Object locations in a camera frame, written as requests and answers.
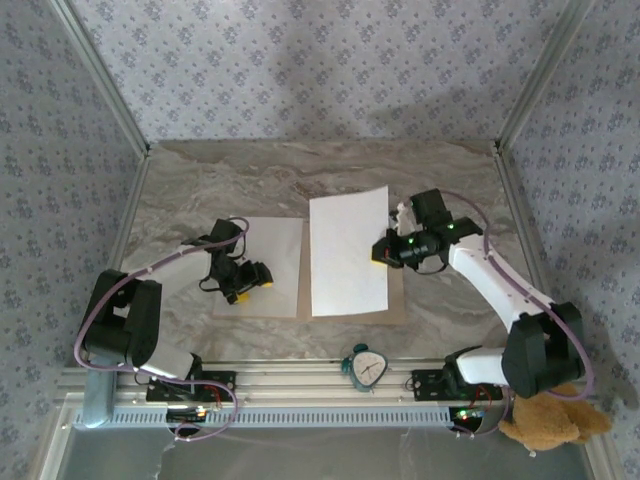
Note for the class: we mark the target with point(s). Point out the white paper sheet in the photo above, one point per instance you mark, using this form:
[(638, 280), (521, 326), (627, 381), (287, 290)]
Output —
[(282, 250), (345, 250)]

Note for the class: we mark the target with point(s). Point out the brown folder with clear pocket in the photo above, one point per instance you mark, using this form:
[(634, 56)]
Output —
[(395, 302)]

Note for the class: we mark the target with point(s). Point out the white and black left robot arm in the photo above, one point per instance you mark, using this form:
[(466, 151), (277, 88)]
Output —
[(175, 265)]

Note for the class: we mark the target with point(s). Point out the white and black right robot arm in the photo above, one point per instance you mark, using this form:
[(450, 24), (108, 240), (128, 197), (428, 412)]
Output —
[(485, 275)]

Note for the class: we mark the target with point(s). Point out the teal alarm clock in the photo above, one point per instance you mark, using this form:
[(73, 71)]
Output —
[(367, 370)]

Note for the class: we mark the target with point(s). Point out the circuit board with LEDs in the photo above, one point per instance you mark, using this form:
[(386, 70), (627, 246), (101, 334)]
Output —
[(192, 413), (467, 414)]

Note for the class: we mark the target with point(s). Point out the grey-blue block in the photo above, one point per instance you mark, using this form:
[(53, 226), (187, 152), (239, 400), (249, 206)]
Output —
[(99, 395)]

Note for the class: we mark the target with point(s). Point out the shiny metal sheet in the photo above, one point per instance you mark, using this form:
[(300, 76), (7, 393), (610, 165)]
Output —
[(325, 455)]

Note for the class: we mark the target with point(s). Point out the brown teddy bear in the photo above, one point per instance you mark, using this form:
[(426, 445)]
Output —
[(545, 417)]

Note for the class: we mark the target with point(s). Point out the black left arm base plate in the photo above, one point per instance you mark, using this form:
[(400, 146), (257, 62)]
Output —
[(220, 382)]

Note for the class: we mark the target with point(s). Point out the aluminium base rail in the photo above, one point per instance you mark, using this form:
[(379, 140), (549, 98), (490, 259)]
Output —
[(300, 380)]

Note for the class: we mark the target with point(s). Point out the aluminium table side rail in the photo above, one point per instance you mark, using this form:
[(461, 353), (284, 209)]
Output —
[(127, 220), (515, 200)]

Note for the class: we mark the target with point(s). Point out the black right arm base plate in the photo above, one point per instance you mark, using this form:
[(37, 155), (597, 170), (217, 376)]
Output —
[(425, 385)]

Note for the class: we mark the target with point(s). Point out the aluminium frame post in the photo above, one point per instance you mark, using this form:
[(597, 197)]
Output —
[(540, 75), (105, 80)]

